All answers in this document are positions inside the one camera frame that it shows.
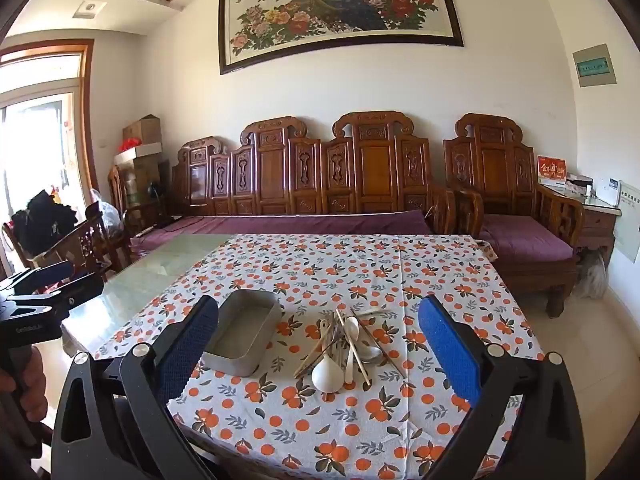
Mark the red desk calendar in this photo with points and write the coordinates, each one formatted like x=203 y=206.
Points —
x=551 y=170

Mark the white wall sheet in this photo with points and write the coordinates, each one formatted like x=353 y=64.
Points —
x=629 y=225

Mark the flat white box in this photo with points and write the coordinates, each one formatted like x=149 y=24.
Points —
x=142 y=154

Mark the grey wall electrical panel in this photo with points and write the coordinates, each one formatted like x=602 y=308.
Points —
x=595 y=66

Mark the carved wooden sofa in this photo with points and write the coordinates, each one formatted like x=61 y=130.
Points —
x=310 y=170

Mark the framed peacock flower painting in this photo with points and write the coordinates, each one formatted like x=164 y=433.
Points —
x=340 y=10

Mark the large white spoon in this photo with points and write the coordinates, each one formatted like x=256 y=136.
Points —
x=328 y=374
x=352 y=332

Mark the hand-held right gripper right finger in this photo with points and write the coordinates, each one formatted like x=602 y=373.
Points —
x=450 y=350

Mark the purple armchair cushion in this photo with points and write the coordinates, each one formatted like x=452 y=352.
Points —
x=525 y=240

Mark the black cloth pile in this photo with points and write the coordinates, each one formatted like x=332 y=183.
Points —
x=45 y=220

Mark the grey metal tin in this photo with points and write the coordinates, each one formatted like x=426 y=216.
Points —
x=245 y=327

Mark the open cardboard box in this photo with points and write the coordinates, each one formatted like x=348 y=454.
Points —
x=145 y=130

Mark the carved wooden chair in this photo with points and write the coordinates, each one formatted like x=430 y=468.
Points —
x=85 y=245

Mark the person's left hand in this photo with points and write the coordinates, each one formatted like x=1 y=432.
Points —
x=35 y=390

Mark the wooden side table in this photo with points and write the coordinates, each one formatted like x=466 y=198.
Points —
x=595 y=225

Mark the small white plastic spoon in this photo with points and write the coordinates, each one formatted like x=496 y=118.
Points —
x=324 y=330

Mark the white tabletop device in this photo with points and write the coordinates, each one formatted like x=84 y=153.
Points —
x=608 y=191

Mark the large cardboard box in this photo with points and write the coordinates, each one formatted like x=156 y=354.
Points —
x=142 y=180

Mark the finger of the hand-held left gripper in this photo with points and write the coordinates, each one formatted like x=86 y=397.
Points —
x=75 y=292
x=47 y=274

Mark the purple sofa cushion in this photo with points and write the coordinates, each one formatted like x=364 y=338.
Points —
x=300 y=225

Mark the cream chopstick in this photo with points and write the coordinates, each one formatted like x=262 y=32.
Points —
x=361 y=367

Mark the clear plastic bag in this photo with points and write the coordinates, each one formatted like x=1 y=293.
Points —
x=107 y=212

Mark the wooden balcony door frame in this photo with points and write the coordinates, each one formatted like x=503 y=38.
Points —
x=86 y=110

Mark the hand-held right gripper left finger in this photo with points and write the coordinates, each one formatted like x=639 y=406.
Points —
x=187 y=350

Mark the carved wooden armchair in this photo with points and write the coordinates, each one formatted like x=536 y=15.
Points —
x=500 y=170

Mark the orange print tablecloth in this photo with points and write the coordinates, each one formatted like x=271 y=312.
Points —
x=380 y=270

